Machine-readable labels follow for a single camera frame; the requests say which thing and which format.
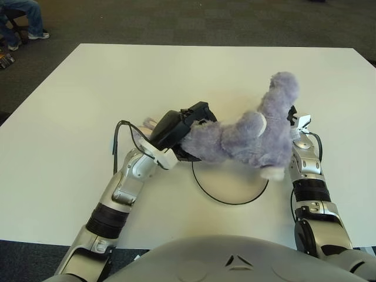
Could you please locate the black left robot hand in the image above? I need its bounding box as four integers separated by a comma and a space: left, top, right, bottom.
150, 101, 219, 162

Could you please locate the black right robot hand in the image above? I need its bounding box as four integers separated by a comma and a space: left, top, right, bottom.
286, 105, 299, 127

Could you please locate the purple plush bunny doll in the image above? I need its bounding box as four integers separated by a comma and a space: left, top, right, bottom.
130, 71, 301, 180

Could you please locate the white plate with black rim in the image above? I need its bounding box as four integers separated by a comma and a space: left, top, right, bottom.
192, 160, 270, 206

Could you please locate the grey robot torso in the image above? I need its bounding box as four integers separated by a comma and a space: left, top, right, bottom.
101, 234, 368, 282

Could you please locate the seated person in jeans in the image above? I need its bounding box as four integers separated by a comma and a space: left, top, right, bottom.
0, 0, 50, 51

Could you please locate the striped object on floor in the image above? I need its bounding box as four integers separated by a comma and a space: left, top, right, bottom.
0, 52, 15, 71

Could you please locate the black chair under person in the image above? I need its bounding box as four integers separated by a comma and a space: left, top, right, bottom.
2, 7, 30, 45

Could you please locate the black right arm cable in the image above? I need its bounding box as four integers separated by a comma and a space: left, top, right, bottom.
305, 132, 324, 165

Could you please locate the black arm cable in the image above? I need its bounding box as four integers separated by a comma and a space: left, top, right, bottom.
111, 119, 156, 177
305, 132, 324, 165

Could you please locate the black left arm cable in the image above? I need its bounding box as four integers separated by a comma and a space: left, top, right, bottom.
111, 119, 156, 177

